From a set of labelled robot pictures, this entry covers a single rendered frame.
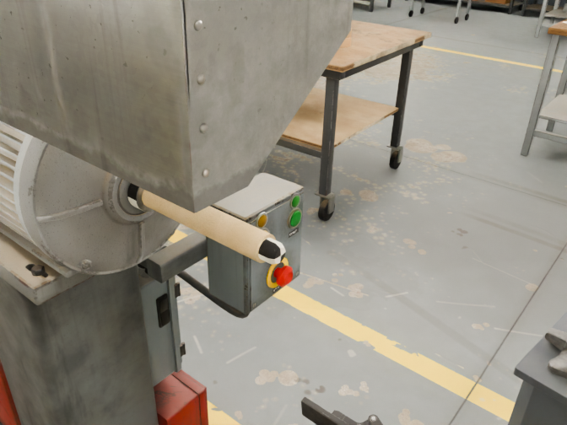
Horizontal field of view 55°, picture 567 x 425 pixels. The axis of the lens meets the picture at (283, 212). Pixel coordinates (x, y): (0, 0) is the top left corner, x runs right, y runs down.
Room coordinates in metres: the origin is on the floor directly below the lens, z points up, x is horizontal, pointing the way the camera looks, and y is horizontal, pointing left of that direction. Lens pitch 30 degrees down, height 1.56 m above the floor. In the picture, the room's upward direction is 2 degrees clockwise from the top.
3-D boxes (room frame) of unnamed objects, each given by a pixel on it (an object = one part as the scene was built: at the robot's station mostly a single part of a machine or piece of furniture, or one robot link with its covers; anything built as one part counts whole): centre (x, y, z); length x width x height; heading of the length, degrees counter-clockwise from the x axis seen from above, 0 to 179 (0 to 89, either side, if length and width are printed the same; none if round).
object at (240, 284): (0.85, 0.12, 0.99); 0.24 x 0.21 x 0.26; 52
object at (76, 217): (0.72, 0.33, 1.25); 0.41 x 0.27 x 0.26; 52
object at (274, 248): (0.46, 0.01, 1.25); 0.02 x 0.02 x 0.02; 52
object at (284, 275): (0.80, 0.00, 0.98); 0.04 x 0.04 x 0.04; 52
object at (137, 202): (0.58, 0.17, 1.25); 0.05 x 0.02 x 0.05; 142
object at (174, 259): (0.81, 0.16, 1.02); 0.19 x 0.04 x 0.04; 142
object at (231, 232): (0.52, 0.09, 1.25); 0.18 x 0.03 x 0.03; 52
